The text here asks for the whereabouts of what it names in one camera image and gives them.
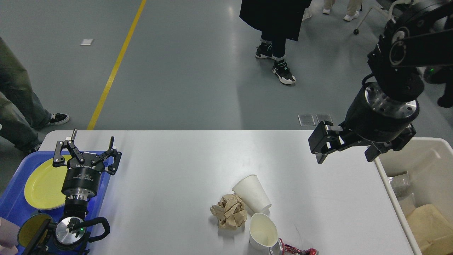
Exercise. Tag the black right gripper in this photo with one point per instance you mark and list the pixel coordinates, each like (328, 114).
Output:
(373, 116)

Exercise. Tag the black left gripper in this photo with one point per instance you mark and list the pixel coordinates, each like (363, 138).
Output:
(83, 179)

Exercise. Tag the yellow plate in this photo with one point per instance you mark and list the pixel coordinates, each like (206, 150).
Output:
(46, 181)

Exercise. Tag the pink mug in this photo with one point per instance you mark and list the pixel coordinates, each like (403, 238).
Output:
(8, 237)

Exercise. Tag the brown paper bag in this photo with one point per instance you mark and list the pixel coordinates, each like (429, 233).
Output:
(433, 233)

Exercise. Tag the brown paper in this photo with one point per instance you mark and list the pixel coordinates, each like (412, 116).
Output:
(230, 212)

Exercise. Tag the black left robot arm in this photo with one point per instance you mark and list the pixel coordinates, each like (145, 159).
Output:
(40, 235)

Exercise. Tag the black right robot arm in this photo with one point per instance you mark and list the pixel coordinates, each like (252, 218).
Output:
(413, 50)

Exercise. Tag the right floor socket plate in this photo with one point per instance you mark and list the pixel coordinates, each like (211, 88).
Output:
(324, 117)

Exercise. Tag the floor socket plate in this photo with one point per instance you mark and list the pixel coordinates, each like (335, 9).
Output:
(324, 117)
(306, 120)

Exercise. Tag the left floor socket plate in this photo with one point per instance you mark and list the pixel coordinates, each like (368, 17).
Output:
(306, 120)

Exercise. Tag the beige plastic bin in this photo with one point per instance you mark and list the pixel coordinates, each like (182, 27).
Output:
(428, 161)

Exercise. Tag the person in jeans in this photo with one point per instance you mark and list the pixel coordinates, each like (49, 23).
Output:
(21, 112)

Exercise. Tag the lying white paper cup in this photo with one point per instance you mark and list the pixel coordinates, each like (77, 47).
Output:
(250, 190)

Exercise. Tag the white paper on floor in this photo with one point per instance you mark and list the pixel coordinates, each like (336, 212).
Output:
(87, 42)

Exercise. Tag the upright white paper cup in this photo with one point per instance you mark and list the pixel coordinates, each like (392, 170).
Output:
(263, 232)

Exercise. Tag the office chair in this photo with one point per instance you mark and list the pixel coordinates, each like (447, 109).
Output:
(389, 9)

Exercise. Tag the person in beige trousers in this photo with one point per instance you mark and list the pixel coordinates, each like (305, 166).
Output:
(351, 12)

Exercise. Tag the person in white sneakers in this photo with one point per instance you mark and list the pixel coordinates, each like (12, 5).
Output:
(307, 14)

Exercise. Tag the person in black coat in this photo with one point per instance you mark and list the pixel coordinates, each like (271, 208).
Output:
(278, 20)

